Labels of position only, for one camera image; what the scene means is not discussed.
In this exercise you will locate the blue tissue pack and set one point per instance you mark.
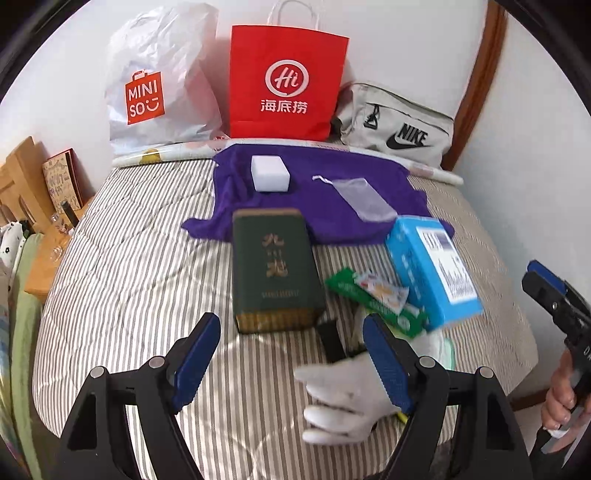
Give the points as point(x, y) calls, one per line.
point(415, 270)

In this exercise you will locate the grey waist bag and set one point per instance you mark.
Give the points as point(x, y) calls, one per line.
point(392, 115)

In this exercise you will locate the white glove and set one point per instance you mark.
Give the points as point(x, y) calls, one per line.
point(346, 387)

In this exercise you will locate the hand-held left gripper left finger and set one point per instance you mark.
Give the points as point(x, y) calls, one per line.
point(199, 360)

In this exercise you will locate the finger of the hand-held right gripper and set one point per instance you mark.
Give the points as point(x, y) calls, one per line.
point(538, 293)
point(547, 274)

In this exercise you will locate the wooden door frame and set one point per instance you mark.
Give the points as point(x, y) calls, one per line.
point(485, 64)

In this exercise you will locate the person's right hand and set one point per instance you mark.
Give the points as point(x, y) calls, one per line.
point(558, 397)

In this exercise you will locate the green bed sheet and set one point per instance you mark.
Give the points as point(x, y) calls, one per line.
point(25, 332)

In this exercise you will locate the white plastic shopping bag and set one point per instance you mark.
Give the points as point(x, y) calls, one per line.
point(157, 69)

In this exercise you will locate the white dotted plush toy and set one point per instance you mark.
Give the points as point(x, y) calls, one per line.
point(10, 249)

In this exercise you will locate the dark green box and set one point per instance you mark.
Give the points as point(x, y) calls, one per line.
point(272, 258)

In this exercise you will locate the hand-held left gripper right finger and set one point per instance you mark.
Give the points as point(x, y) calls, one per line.
point(388, 364)

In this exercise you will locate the white sponge block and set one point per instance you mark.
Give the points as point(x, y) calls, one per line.
point(270, 174)

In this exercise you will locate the wooden nightstand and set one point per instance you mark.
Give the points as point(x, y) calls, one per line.
point(51, 263)

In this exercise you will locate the white mesh pouch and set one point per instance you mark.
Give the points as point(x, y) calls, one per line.
point(364, 199)

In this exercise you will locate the small black object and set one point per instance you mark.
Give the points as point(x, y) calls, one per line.
point(332, 342)

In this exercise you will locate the patterned brown box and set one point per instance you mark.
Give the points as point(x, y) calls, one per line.
point(62, 180)

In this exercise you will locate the fruit print packet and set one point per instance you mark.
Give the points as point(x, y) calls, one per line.
point(383, 291)

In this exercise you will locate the red paper bag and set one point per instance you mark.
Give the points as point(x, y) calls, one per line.
point(286, 50)

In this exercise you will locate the purple cloth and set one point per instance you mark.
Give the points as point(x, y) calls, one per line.
point(304, 161)

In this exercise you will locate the green tissue pack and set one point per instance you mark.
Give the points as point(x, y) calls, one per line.
point(347, 287)

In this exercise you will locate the clear glass item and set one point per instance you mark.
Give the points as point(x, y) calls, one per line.
point(60, 240)

